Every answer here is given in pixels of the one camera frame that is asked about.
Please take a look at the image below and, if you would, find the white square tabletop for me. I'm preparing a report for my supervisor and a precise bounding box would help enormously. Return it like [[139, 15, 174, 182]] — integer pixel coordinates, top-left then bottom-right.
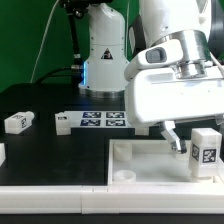
[[108, 139, 224, 184]]

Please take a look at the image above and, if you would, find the black cable hose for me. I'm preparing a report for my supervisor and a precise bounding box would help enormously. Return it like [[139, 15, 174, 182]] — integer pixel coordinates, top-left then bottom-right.
[[34, 0, 90, 84]]

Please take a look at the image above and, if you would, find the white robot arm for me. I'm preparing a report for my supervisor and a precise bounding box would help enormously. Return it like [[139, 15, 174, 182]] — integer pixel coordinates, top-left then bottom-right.
[[79, 0, 224, 152]]

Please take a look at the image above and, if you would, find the white obstacle rail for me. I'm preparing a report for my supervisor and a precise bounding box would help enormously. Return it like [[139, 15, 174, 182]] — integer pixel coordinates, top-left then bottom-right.
[[0, 184, 224, 214], [0, 143, 6, 166]]

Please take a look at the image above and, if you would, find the apriltag marker sheet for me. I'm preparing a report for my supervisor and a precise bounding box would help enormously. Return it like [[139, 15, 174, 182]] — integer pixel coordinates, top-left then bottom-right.
[[65, 111, 129, 128]]

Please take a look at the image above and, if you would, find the white left obstacle rail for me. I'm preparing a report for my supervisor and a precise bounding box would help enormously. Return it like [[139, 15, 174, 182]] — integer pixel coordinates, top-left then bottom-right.
[[0, 143, 6, 166]]

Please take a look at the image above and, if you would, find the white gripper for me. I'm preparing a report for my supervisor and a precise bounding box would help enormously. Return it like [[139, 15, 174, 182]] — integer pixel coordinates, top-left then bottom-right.
[[125, 66, 224, 154]]

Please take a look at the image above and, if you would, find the white front obstacle rail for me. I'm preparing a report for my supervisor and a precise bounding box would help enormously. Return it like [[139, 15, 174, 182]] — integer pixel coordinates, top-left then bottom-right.
[[0, 184, 224, 214]]

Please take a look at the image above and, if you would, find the white thin cable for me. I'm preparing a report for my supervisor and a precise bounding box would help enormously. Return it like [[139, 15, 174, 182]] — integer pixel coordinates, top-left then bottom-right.
[[29, 0, 61, 84]]

